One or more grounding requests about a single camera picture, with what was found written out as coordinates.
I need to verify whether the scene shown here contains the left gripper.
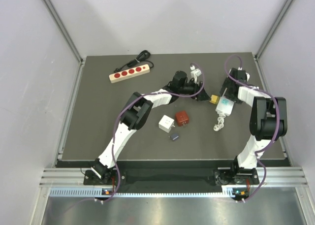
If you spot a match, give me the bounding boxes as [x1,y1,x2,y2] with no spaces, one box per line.
[177,78,210,100]

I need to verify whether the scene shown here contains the yellow cube block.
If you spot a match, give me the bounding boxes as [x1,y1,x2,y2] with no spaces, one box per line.
[209,95,220,105]

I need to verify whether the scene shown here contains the white power strip coloured sockets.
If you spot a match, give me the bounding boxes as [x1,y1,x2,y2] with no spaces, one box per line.
[216,96,234,116]

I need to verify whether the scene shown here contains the red patterned plug adapter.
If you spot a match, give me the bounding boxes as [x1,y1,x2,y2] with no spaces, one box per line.
[175,110,189,127]

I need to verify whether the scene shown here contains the white cube socket adapter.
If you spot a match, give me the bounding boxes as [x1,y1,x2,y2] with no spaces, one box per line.
[158,115,175,133]

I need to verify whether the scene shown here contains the black plug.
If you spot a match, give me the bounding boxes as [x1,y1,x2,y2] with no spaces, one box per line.
[169,133,179,141]

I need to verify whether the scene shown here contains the beige power strip red sockets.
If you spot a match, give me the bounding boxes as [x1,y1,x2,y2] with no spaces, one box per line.
[109,64,150,83]

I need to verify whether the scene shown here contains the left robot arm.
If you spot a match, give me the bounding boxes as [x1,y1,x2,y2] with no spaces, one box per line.
[91,68,210,184]

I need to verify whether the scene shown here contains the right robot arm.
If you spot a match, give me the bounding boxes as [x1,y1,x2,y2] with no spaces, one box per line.
[214,67,287,185]

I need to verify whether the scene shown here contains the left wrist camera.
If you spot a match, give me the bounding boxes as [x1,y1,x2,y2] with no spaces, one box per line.
[190,64,202,84]

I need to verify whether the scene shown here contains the white coiled strip cable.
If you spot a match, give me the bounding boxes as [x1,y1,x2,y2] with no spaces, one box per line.
[213,113,226,132]

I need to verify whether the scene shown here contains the black power strip cable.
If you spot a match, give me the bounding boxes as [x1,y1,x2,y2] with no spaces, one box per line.
[113,50,155,73]

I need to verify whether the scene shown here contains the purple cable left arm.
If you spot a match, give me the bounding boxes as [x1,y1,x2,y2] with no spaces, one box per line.
[112,62,205,206]

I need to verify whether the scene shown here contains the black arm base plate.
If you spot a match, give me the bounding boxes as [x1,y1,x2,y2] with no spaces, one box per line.
[83,168,259,186]

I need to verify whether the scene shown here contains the slotted grey cable duct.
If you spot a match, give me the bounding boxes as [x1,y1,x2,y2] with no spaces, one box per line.
[49,187,235,198]

